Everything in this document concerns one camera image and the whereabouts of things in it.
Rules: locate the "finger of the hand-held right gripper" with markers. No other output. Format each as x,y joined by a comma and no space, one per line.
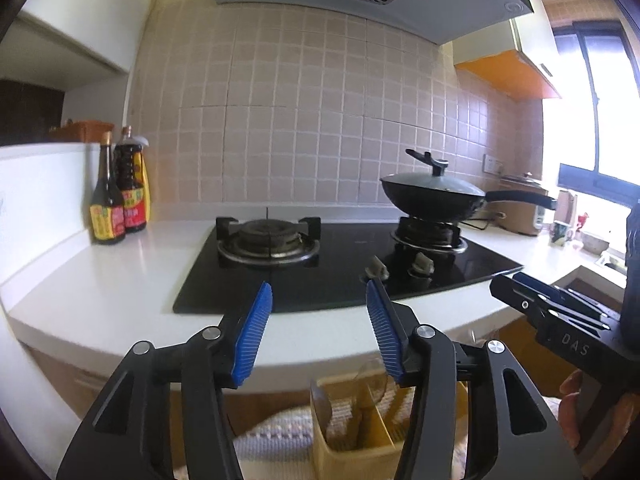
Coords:
520,295
532,284

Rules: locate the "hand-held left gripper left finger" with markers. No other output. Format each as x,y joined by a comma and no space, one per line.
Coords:
252,335

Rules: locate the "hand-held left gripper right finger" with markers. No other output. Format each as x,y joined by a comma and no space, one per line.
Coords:
382,325

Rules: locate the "metal spoon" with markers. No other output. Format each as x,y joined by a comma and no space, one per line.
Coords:
320,405
375,377

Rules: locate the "yellow plastic utensil holder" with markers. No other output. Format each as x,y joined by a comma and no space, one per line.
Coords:
360,452

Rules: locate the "person's right hand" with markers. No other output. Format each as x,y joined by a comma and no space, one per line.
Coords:
569,405

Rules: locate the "patterned mug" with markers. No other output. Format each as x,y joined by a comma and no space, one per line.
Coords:
561,235

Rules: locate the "grey stove knob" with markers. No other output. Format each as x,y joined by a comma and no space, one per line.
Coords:
377,267
422,264

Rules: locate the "black glass gas stove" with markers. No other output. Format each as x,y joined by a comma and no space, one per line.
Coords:
340,270

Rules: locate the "beige rice cooker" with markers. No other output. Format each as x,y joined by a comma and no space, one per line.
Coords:
522,215

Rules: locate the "small red item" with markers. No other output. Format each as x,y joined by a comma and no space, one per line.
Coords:
583,222

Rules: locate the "pale pink jug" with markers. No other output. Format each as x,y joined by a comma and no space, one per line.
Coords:
566,206

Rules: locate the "striped woven mat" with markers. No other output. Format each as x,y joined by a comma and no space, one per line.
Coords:
280,435

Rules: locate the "black wok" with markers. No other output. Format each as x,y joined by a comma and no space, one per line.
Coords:
430,205

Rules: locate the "wooden base cabinet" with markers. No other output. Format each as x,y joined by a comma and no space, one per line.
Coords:
80,385

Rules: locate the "yellow bottle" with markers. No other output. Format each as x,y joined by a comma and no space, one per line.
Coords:
145,175

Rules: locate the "dark framed window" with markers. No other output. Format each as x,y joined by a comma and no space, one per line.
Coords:
600,100

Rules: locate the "large dark sauce bottle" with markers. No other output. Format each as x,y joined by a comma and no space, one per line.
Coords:
132,180

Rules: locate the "slim dark sauce bottle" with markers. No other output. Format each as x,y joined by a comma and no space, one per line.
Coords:
106,200

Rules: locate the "brown woven basket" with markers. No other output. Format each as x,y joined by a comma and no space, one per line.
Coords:
82,130

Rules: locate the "white range hood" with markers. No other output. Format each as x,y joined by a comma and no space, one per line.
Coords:
360,0

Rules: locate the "white wall socket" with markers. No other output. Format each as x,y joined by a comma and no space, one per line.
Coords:
493,165

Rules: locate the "orange wall cabinet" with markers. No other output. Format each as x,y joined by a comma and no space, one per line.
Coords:
510,70

